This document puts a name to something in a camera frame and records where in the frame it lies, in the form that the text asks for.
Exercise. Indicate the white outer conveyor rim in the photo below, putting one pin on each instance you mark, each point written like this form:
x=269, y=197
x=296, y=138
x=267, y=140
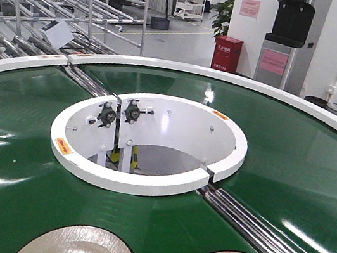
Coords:
x=7, y=64

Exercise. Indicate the red fire extinguisher box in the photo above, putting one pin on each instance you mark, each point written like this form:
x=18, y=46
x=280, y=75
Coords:
x=226, y=54

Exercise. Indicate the green potted plant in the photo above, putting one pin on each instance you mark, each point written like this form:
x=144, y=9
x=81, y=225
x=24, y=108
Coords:
x=222, y=19

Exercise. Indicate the steel conveyor rollers right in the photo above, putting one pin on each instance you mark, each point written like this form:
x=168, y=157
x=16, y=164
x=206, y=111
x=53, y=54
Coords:
x=250, y=227

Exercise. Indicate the glossy cream plate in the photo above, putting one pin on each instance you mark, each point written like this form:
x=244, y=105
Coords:
x=77, y=239

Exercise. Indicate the white shelf cart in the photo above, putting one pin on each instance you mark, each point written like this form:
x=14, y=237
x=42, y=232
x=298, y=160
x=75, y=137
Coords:
x=189, y=9

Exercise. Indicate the white control box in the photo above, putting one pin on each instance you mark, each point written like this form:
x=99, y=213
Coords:
x=57, y=33

